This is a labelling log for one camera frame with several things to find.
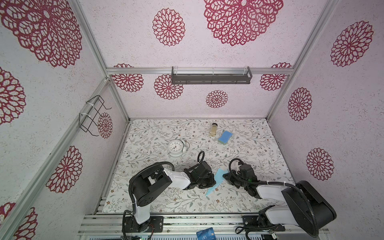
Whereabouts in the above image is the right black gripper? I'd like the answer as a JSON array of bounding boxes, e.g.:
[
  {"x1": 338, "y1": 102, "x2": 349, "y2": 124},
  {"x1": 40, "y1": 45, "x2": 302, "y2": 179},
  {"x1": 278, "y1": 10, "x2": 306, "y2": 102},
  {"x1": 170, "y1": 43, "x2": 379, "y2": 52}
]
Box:
[{"x1": 223, "y1": 169, "x2": 249, "y2": 189}]

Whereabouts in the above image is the light blue paper sheet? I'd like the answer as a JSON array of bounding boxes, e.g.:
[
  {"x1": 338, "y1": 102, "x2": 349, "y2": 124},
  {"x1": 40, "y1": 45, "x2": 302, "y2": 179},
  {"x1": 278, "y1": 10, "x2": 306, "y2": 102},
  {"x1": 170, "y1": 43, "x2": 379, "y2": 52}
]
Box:
[{"x1": 206, "y1": 168, "x2": 229, "y2": 197}]

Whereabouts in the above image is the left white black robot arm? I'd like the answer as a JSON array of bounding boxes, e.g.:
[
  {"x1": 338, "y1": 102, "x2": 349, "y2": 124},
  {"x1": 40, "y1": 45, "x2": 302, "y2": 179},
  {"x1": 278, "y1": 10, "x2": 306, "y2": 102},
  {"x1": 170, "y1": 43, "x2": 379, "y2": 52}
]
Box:
[{"x1": 129, "y1": 161, "x2": 216, "y2": 225}]

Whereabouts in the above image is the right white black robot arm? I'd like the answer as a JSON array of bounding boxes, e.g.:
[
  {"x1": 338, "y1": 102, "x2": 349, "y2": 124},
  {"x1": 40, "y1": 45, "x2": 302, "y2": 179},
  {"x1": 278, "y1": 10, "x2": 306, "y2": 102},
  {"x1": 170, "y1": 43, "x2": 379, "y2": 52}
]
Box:
[{"x1": 223, "y1": 161, "x2": 337, "y2": 238}]

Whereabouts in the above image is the white alarm clock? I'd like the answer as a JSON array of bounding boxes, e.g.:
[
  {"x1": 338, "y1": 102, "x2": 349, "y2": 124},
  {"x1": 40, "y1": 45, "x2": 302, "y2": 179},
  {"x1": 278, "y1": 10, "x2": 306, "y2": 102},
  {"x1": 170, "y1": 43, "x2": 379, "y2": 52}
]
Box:
[{"x1": 167, "y1": 139, "x2": 190, "y2": 158}]

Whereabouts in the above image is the blue green sponge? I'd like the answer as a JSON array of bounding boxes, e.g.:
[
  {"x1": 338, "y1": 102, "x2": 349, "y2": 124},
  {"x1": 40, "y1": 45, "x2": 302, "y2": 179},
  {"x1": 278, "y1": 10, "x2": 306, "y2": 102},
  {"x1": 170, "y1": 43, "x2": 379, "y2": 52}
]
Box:
[{"x1": 218, "y1": 131, "x2": 233, "y2": 145}]

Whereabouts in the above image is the small yellow liquid jar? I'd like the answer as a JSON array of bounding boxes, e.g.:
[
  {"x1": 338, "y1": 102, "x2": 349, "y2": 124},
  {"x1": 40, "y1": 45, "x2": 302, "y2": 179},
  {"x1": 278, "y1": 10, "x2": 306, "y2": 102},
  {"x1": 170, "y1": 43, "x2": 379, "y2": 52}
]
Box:
[{"x1": 210, "y1": 123, "x2": 218, "y2": 137}]

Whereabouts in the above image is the blue card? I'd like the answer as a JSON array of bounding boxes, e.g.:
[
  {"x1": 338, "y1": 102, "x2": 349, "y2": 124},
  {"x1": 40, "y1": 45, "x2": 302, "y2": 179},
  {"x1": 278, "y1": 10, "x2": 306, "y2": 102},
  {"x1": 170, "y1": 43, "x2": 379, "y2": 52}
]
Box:
[{"x1": 196, "y1": 228, "x2": 217, "y2": 240}]

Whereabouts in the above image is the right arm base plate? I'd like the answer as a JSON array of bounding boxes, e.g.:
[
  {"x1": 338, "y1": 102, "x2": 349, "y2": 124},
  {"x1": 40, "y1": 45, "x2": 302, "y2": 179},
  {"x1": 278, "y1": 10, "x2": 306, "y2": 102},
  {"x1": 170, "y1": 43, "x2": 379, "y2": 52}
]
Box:
[{"x1": 242, "y1": 215, "x2": 286, "y2": 232}]

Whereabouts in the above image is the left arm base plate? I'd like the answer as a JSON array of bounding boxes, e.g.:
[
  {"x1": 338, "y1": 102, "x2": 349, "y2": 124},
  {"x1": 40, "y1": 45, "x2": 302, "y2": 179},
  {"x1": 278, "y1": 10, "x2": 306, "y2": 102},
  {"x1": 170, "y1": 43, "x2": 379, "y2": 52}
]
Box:
[{"x1": 122, "y1": 216, "x2": 164, "y2": 234}]

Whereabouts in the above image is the black wall shelf rack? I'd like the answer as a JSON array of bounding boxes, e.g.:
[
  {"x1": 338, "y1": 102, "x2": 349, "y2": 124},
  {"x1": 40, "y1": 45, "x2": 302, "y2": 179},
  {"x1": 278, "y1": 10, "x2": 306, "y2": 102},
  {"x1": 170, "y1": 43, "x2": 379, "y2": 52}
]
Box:
[{"x1": 171, "y1": 67, "x2": 253, "y2": 85}]

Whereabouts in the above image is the black wire wall basket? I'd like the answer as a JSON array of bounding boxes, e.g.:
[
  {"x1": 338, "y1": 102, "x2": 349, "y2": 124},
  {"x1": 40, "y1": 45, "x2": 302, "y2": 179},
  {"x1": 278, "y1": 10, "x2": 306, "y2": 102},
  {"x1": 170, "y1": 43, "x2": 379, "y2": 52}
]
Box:
[{"x1": 78, "y1": 95, "x2": 113, "y2": 138}]

